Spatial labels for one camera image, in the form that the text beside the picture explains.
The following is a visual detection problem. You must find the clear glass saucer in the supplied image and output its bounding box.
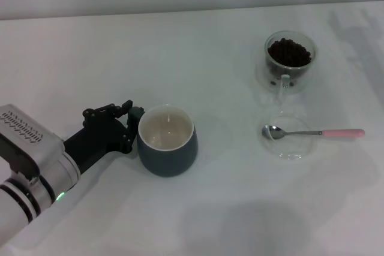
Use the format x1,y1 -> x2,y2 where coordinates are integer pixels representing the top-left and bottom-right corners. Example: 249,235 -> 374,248
260,111 -> 319,162

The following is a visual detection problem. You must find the clear double-wall glass cup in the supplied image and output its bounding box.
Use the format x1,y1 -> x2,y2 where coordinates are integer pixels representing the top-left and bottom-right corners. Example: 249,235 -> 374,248
255,30 -> 317,110

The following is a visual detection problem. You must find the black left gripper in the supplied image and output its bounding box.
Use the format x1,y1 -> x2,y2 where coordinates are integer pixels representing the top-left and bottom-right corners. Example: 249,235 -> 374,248
62,99 -> 139,176

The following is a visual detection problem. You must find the pink-handled steel spoon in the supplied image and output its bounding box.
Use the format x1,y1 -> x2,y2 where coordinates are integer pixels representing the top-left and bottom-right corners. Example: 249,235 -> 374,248
261,125 -> 365,141

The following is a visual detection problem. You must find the roasted coffee bean heap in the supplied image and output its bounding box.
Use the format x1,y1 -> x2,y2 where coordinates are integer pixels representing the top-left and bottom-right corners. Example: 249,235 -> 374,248
266,37 -> 313,86

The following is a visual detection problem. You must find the dark teal ceramic mug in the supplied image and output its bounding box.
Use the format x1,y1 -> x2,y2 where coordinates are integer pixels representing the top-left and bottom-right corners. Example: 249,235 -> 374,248
127,104 -> 199,177

